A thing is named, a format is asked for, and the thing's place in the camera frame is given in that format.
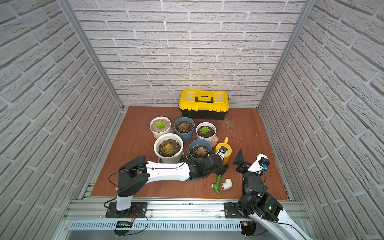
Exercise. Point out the bright green succulent cream pot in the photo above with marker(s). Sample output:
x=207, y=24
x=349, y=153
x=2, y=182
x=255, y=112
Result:
x=160, y=124

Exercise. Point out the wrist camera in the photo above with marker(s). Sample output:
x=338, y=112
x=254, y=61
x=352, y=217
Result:
x=222, y=151
x=260, y=165

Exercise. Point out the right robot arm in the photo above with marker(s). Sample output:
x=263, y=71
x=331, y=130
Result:
x=261, y=206

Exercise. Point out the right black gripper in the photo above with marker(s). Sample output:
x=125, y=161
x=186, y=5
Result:
x=241, y=162

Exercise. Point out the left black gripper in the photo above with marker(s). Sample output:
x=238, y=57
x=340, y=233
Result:
x=216, y=162

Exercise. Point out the yellow-green succulent large pot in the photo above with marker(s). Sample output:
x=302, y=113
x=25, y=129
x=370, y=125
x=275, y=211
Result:
x=166, y=150

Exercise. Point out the small white ribbed pot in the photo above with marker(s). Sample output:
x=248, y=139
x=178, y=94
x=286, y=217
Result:
x=211, y=134

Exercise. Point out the cream faceted pot clay soil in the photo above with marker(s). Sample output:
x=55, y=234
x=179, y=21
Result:
x=167, y=129

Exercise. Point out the left small controller board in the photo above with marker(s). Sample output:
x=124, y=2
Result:
x=122, y=228

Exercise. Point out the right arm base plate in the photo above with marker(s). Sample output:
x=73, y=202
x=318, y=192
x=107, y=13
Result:
x=231, y=211

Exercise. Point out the peach saucer under small pot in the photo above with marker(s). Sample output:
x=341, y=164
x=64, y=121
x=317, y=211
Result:
x=213, y=142

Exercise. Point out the pink-green succulent front blue pot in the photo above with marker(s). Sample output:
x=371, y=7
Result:
x=201, y=152

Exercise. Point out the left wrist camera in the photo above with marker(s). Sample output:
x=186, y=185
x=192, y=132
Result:
x=222, y=151

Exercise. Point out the green succulent small white pot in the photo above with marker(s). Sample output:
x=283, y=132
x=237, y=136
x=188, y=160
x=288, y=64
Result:
x=204, y=130

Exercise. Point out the white pipe elbow fitting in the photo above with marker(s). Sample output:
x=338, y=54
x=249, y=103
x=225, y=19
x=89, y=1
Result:
x=227, y=184

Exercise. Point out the yellow black toolbox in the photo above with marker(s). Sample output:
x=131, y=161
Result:
x=204, y=105

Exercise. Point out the yellow watering can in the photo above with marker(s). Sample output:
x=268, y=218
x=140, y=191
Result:
x=225, y=143

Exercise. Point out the green hose nozzle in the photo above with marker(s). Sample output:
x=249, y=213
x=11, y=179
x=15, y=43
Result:
x=217, y=184

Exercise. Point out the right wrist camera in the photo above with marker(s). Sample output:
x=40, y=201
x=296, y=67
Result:
x=260, y=165

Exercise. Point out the large white round pot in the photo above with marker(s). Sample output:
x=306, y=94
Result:
x=178, y=144

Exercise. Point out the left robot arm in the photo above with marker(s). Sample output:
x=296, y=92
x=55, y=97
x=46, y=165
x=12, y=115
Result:
x=134, y=175

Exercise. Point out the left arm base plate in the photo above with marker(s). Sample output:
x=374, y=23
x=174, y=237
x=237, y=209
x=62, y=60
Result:
x=137, y=208

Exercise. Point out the blue-grey plant pot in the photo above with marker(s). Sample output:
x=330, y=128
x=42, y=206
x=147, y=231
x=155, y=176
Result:
x=185, y=136
x=196, y=143

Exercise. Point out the reddish succulent back blue pot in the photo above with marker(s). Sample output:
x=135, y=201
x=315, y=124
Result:
x=184, y=127

